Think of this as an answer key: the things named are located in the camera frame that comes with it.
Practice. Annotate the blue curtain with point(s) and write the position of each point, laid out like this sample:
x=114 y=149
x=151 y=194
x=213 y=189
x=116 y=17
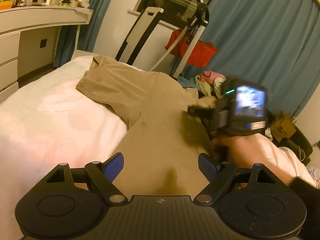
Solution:
x=81 y=35
x=274 y=43

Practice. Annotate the yellow tray on dresser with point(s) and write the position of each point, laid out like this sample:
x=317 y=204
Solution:
x=6 y=4

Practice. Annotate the white dressing table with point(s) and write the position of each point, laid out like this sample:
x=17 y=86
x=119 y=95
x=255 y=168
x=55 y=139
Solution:
x=29 y=37

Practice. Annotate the pile of mixed clothes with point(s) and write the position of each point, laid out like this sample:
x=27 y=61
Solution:
x=210 y=83

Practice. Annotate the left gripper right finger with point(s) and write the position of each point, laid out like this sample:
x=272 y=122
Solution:
x=220 y=177

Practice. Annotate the pastel pink white bed cover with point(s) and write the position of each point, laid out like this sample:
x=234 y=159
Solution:
x=48 y=122

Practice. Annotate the brown cardboard box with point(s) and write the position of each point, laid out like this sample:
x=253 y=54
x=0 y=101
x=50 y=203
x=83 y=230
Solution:
x=282 y=127

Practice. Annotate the tan khaki garment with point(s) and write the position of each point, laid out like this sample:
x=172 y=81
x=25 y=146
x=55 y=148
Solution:
x=163 y=142

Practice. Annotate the blue curtain left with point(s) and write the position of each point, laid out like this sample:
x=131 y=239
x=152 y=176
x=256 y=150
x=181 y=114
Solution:
x=81 y=35

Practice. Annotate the person's right hand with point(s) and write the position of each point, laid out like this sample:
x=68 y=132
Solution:
x=243 y=151

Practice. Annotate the blue curtain right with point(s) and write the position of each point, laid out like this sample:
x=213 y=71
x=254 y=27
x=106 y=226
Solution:
x=274 y=43

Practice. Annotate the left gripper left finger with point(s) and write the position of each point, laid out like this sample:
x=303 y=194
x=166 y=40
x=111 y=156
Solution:
x=101 y=177

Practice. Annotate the white garment steamer stand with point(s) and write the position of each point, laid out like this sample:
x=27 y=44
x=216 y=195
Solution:
x=196 y=26

